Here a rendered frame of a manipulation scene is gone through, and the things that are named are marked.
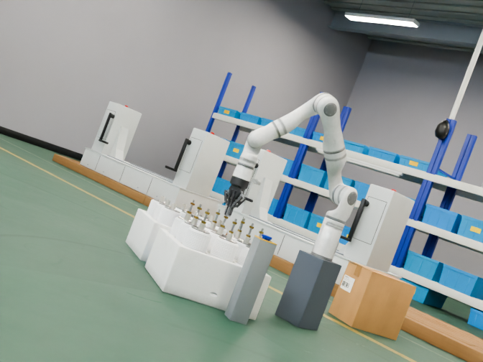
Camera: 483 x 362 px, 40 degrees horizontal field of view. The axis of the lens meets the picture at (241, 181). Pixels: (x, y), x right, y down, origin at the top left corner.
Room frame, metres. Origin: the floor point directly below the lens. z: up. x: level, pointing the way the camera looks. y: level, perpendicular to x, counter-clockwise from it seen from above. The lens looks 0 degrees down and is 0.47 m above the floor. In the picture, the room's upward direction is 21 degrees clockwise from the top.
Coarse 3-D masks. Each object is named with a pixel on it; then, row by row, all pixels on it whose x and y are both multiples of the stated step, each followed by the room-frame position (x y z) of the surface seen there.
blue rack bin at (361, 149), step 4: (344, 140) 8.05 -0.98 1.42; (344, 144) 8.05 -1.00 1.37; (348, 144) 8.01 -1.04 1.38; (352, 144) 7.97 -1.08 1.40; (356, 144) 7.92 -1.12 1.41; (360, 144) 7.89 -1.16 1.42; (348, 148) 8.00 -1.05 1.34; (352, 148) 7.96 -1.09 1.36; (356, 148) 7.92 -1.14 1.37; (360, 148) 7.89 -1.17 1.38; (364, 148) 7.86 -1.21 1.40; (368, 148) 7.90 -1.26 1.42; (360, 152) 7.88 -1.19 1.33; (364, 152) 7.89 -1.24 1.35; (368, 152) 7.94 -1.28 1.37
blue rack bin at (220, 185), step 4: (216, 180) 9.33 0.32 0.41; (220, 180) 9.28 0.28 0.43; (224, 180) 9.22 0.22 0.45; (216, 184) 9.31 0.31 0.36; (220, 184) 9.27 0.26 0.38; (224, 184) 9.21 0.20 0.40; (228, 184) 9.17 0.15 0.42; (212, 188) 9.35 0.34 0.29; (216, 188) 9.30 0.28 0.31; (220, 188) 9.25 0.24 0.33; (224, 188) 9.20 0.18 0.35; (228, 188) 9.15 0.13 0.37; (220, 192) 9.24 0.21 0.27
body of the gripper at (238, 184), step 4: (232, 176) 2.70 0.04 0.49; (232, 180) 2.69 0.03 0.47; (236, 180) 2.67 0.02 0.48; (240, 180) 2.67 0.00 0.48; (244, 180) 2.68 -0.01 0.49; (232, 184) 2.69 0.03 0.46; (236, 184) 2.67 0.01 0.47; (240, 184) 2.67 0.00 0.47; (244, 184) 2.68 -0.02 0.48; (248, 184) 2.70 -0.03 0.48; (232, 188) 2.71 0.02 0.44; (236, 188) 2.69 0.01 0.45; (240, 188) 2.68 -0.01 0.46; (244, 188) 2.68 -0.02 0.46; (232, 192) 2.71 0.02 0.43; (236, 192) 2.68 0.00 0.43; (240, 192) 2.67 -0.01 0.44; (236, 196) 2.68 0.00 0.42
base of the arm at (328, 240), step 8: (328, 224) 2.85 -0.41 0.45; (336, 224) 2.84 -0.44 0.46; (344, 224) 2.87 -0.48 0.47; (320, 232) 2.87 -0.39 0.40; (328, 232) 2.84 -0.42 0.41; (336, 232) 2.85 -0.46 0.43; (320, 240) 2.86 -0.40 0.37; (328, 240) 2.84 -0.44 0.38; (336, 240) 2.86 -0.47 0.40; (320, 248) 2.85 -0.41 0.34; (328, 248) 2.84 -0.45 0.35; (336, 248) 2.90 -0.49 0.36; (320, 256) 2.84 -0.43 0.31; (328, 256) 2.85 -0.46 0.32
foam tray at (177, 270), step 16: (160, 240) 2.74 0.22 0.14; (176, 240) 2.59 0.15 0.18; (160, 256) 2.65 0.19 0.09; (176, 256) 2.46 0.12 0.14; (192, 256) 2.48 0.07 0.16; (208, 256) 2.50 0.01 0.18; (160, 272) 2.57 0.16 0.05; (176, 272) 2.47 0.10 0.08; (192, 272) 2.49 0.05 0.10; (208, 272) 2.51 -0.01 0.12; (224, 272) 2.53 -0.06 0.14; (160, 288) 2.50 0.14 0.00; (176, 288) 2.48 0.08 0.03; (192, 288) 2.49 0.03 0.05; (208, 288) 2.51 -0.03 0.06; (224, 288) 2.53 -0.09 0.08; (208, 304) 2.52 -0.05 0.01; (224, 304) 2.54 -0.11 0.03; (256, 304) 2.58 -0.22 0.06
